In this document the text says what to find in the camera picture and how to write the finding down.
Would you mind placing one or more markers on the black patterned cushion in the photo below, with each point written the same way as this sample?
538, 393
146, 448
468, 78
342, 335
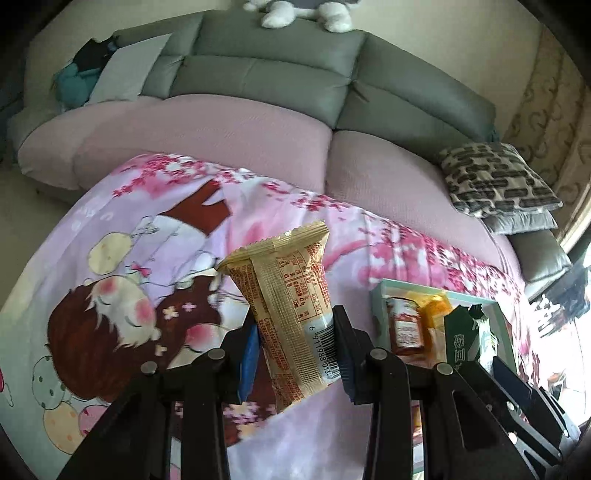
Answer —
498, 177

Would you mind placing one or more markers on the pink sofa seat cover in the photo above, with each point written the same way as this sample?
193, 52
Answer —
207, 134

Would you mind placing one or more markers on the teal cloth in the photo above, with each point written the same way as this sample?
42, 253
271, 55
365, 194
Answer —
74, 87

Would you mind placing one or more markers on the green print clear packet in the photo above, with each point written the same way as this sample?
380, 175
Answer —
464, 344

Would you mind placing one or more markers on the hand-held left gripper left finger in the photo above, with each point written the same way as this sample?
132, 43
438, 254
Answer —
251, 364

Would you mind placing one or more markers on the grey sofa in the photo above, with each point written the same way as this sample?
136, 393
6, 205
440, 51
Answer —
277, 78

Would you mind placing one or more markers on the grey white plush dog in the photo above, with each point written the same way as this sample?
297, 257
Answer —
277, 16

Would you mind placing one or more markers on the beige snack packet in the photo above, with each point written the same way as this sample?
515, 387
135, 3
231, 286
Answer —
286, 295

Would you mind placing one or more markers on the yellow snack packet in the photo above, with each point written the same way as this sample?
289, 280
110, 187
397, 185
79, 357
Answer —
436, 318

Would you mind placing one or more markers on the patterned beige curtain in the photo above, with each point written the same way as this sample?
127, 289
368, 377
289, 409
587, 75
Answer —
554, 129

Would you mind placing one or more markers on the pink printed blanket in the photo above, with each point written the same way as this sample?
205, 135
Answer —
115, 240

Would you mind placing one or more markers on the grey satin cushion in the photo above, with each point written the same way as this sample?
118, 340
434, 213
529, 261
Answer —
521, 224

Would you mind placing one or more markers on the large red snack packet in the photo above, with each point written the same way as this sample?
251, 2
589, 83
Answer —
406, 327

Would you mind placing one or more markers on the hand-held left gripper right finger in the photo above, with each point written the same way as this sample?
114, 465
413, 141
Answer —
344, 350

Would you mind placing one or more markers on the light grey cushion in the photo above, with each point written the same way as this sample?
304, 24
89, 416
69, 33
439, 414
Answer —
129, 69

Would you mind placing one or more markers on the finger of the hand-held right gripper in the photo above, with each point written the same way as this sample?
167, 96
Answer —
508, 383

